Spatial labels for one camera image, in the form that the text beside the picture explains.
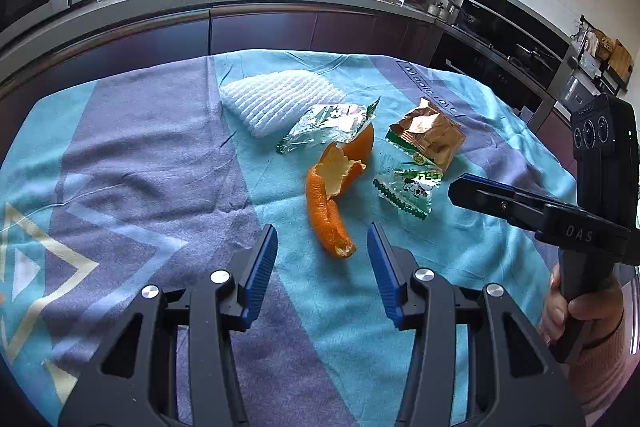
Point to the black built-in oven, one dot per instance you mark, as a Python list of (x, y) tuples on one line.
[(500, 22)]

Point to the teal grey printed tablecloth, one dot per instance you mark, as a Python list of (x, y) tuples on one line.
[(150, 157)]

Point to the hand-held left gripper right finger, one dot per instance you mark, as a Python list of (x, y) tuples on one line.
[(385, 272)]

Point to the person's right forearm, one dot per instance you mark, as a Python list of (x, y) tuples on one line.
[(605, 382)]

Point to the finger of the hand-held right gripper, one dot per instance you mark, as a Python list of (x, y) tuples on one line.
[(500, 206), (492, 183)]

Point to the small metal pot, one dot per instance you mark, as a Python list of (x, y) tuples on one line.
[(456, 12)]

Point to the silver green snack wrapper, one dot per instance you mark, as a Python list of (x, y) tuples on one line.
[(320, 127)]

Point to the orange peel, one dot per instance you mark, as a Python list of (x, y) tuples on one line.
[(320, 207)]

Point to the clear green snack wrapper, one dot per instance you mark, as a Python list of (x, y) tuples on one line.
[(405, 187)]

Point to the kitchen counter with cabinets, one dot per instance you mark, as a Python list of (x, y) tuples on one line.
[(250, 27)]

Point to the metal rack with boxes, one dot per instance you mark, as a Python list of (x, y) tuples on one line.
[(605, 57)]

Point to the brown foil wrapper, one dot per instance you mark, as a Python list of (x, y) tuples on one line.
[(430, 132)]

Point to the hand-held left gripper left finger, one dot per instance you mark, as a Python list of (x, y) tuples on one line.
[(260, 272)]

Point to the white foam fruit net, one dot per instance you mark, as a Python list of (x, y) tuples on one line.
[(270, 102)]

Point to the person's right hand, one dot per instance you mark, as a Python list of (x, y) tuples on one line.
[(600, 312)]

